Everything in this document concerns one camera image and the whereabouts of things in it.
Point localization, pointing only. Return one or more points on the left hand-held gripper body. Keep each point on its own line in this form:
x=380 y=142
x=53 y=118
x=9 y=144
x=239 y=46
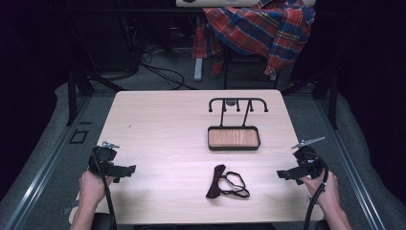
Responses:
x=103 y=156

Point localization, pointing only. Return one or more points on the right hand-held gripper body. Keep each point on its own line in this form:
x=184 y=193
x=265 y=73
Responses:
x=309 y=161

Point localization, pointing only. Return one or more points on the black metal rack wooden tray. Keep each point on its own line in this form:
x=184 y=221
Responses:
x=234 y=138

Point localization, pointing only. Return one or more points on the person's left hand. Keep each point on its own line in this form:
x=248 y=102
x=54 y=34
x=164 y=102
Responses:
x=92 y=188

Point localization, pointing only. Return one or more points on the person's right hand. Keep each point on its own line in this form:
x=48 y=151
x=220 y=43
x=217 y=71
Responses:
x=325 y=190

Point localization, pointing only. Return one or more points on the black metal stand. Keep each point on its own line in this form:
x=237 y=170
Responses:
x=76 y=92
x=328 y=96

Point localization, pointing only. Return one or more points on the grey round caster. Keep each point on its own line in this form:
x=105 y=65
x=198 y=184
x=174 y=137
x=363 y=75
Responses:
x=230 y=103

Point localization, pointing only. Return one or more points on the black chair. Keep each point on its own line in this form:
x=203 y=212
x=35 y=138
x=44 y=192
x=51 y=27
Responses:
x=245 y=64

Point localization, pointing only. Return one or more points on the red blue plaid cloth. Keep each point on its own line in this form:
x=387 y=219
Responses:
x=265 y=28

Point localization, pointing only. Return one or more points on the aluminium floor rail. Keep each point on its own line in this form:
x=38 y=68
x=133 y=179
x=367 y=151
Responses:
x=351 y=166
x=38 y=179

